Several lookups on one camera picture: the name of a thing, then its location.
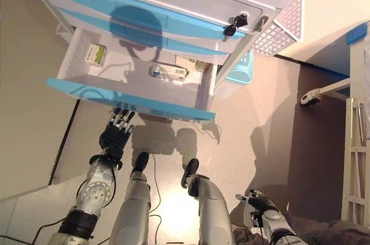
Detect bed caster wheel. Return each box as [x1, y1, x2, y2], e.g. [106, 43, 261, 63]
[299, 88, 323, 109]

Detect silver robot left leg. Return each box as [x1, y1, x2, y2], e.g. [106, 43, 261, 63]
[109, 152, 153, 245]

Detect light blue waste bin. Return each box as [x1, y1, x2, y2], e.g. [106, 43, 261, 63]
[224, 49, 256, 99]

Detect white hospital bed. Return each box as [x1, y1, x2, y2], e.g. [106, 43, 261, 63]
[300, 19, 370, 229]

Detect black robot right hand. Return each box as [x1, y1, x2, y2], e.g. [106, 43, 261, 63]
[235, 189, 276, 214]

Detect white grey medicine box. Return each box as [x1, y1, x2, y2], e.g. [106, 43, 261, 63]
[147, 62, 189, 81]

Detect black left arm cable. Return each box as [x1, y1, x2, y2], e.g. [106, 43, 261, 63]
[0, 217, 71, 243]

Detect white perforated side basket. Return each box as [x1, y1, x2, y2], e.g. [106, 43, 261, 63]
[250, 0, 305, 57]

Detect blue bed tag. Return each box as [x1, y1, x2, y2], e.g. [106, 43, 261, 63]
[345, 22, 368, 45]

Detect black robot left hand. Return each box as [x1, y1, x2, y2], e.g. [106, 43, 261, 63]
[98, 108, 136, 151]

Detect small green white medicine box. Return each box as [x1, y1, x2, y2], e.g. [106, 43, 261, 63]
[84, 43, 109, 68]

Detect person in striped shirt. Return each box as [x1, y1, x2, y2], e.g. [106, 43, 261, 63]
[230, 184, 370, 245]

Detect metal cart side latch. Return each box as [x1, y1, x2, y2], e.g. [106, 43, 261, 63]
[252, 14, 270, 33]

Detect white folding bed rail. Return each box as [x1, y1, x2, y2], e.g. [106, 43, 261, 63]
[341, 97, 370, 226]

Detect black keys in lock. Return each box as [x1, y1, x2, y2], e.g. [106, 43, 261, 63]
[222, 14, 250, 42]

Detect tall white green medicine box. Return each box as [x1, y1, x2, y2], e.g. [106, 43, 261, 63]
[175, 54, 198, 68]

